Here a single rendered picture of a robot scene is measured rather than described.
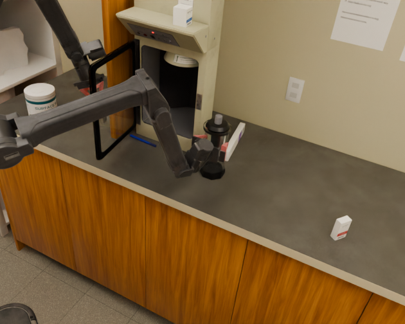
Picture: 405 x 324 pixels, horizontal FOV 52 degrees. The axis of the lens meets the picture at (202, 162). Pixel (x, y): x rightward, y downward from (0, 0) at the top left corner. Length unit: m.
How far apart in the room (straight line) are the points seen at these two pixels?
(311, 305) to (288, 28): 1.13
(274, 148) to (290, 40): 0.48
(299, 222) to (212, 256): 0.38
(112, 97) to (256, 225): 0.75
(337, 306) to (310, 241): 0.27
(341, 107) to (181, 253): 0.95
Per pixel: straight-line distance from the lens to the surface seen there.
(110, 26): 1.67
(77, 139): 1.90
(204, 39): 1.51
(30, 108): 2.01
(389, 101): 1.90
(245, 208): 1.56
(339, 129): 1.99
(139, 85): 1.03
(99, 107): 1.00
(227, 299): 1.85
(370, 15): 1.80
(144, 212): 1.75
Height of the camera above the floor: 1.98
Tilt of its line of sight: 36 degrees down
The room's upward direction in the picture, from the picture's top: 6 degrees clockwise
